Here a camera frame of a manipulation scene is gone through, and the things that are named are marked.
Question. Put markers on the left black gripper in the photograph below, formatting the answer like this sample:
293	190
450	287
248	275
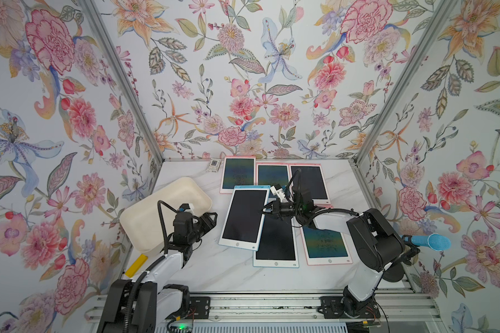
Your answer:
208	223

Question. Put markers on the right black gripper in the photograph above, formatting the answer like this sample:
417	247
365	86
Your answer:
276	208

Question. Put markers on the pink writing tablet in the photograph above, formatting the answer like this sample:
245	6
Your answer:
310	177
271	174
237	171

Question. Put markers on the blue writing tablet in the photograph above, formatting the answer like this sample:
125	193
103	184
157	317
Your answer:
245	218
277	247

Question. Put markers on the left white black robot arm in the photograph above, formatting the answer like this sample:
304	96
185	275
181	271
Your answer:
140	304

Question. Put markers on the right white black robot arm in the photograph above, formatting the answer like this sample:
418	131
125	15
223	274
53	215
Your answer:
376	243

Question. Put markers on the yellow sticky tape strip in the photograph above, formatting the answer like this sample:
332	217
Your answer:
136	266

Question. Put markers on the blue microphone on stand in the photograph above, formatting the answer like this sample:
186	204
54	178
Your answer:
413	244

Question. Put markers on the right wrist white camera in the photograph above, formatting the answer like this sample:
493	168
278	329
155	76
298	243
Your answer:
278	192

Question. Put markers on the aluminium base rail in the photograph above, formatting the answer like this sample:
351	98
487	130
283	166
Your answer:
390	305

